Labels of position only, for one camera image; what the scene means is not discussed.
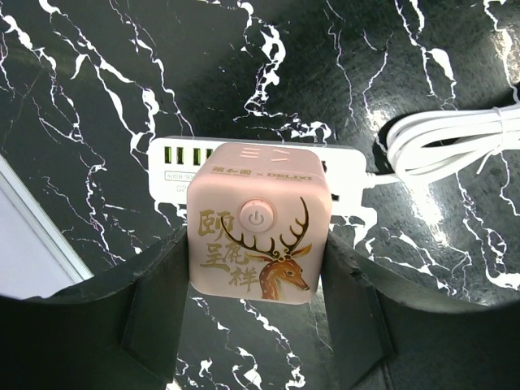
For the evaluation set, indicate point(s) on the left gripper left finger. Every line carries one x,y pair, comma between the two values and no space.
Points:
117,330

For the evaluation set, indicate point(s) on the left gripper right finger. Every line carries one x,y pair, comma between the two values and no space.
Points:
388,332

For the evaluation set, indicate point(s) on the beige cube adapter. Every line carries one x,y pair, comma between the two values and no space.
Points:
257,223

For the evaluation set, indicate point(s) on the white power strip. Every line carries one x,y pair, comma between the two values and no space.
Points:
173,161

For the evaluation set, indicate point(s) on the black marbled table mat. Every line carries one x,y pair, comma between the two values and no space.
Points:
87,85

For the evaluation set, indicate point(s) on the left aluminium frame post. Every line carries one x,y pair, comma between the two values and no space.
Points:
36,258

